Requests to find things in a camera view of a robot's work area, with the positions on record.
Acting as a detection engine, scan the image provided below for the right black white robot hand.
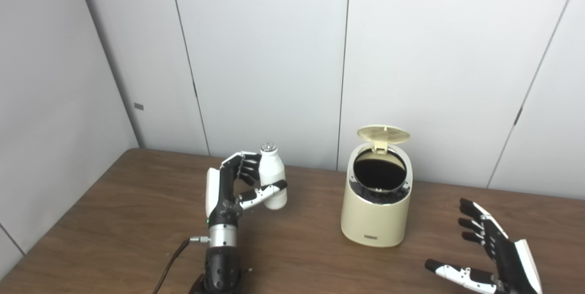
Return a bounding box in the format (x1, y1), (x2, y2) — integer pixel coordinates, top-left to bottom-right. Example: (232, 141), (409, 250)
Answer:
(425, 198), (543, 294)

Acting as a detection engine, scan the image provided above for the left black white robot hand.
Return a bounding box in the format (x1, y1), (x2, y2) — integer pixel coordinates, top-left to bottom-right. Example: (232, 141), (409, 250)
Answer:
(205, 151), (288, 228)

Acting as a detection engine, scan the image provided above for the small white plastic bottle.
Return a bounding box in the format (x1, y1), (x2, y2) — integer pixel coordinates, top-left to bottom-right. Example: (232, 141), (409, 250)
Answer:
(258, 143), (288, 210)

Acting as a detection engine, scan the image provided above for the cream-colored bin body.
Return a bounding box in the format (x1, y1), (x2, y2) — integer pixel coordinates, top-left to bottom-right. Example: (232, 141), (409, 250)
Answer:
(340, 143), (413, 247)

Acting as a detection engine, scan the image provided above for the round cream bin lid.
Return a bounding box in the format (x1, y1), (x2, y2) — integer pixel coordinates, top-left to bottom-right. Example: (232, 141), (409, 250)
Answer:
(356, 125), (410, 154)

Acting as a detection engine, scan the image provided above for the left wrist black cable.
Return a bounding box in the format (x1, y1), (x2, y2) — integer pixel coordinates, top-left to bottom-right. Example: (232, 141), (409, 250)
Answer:
(152, 235), (211, 294)

